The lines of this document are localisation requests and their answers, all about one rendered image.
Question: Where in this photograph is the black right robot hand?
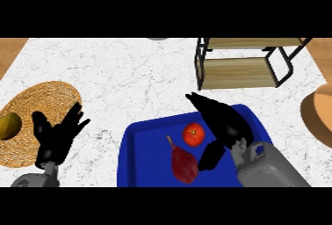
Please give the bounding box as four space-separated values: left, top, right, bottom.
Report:
185 92 256 172

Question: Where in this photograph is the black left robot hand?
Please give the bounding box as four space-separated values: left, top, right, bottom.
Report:
32 101 92 171

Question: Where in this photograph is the blue plastic tray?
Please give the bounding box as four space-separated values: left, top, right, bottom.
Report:
116 104 274 188

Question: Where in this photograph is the yellow-green mango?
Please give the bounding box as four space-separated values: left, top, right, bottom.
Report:
0 112 24 141

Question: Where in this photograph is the dark red pear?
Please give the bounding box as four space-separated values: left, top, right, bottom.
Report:
166 134 200 185

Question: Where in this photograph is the tan wooden bowl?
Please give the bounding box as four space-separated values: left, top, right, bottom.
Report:
300 83 332 149

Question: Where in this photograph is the round woven wicker placemat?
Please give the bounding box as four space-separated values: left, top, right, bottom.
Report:
0 80 85 169

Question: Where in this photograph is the black-framed wooden tiered shelf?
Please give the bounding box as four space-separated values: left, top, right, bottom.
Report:
194 37 315 91

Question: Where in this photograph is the red tomato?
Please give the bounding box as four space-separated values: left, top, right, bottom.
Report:
181 122 207 148

